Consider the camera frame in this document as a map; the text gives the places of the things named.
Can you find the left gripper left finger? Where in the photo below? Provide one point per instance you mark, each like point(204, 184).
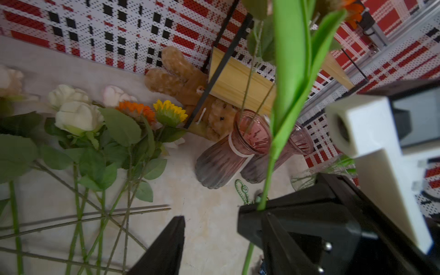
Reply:
point(164, 256)

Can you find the clear glass vase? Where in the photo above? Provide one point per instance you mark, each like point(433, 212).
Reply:
point(341, 165)

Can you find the pink ribbed glass vase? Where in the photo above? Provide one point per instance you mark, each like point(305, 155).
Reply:
point(222, 161)

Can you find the orange gerbera flower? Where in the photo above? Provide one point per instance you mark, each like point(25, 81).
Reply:
point(354, 10)

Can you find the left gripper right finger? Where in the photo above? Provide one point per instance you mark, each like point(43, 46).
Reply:
point(282, 254)

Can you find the yellow flower back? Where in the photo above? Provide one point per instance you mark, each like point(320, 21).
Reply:
point(170, 117)

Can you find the pale pink rose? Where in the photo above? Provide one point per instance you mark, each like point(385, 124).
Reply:
point(113, 95)

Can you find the green keychain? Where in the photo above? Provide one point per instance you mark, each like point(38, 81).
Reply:
point(243, 192)

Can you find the brown teddy bear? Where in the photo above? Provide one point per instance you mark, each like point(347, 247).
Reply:
point(185, 83)

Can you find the white rose in pile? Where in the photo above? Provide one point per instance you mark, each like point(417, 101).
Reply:
point(78, 118)

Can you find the pink tulip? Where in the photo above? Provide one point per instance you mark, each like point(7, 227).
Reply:
point(301, 48)

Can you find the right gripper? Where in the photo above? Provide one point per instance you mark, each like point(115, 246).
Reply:
point(343, 232)

